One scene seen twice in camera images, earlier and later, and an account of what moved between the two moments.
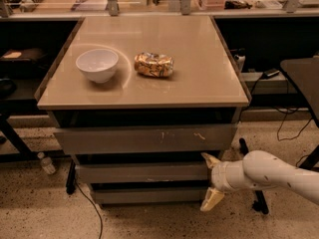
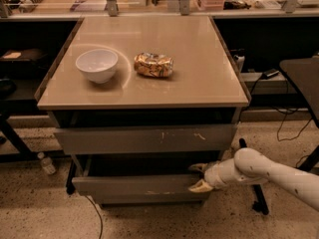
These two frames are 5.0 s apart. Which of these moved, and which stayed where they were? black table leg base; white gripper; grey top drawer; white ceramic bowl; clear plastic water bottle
Moved: white gripper
Stayed: grey top drawer; black table leg base; clear plastic water bottle; white ceramic bowl
